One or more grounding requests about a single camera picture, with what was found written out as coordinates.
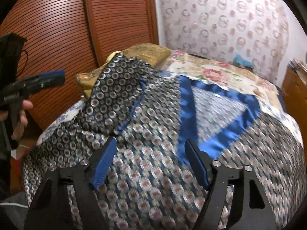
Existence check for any navy patterned silk garment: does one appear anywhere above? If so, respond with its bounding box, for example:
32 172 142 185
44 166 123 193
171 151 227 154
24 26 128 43
22 52 306 229

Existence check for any person's left hand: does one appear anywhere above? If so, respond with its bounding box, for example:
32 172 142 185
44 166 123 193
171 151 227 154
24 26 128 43
1 100 33 142

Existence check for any blue floral white blanket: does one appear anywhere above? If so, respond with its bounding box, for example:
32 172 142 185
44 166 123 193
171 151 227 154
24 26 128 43
36 98 85 145

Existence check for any pink floral bedspread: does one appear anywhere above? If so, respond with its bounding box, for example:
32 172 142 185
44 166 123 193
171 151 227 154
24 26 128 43
162 50 283 110

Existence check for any gold embroidered pillow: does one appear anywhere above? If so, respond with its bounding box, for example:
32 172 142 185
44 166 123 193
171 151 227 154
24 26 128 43
76 43 172 100

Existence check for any blue item behind bed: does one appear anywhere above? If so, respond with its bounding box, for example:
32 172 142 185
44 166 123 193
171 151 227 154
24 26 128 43
233 54 253 71

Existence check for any wooden sideboard cabinet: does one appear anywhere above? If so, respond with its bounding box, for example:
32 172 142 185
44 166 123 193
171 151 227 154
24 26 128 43
280 66 307 135

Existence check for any clutter pile on cabinet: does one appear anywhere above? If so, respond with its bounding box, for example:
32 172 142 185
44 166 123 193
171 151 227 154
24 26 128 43
289 58 307 76

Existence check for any circle patterned sheer curtain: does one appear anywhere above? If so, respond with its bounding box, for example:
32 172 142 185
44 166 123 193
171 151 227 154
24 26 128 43
160 0 289 82

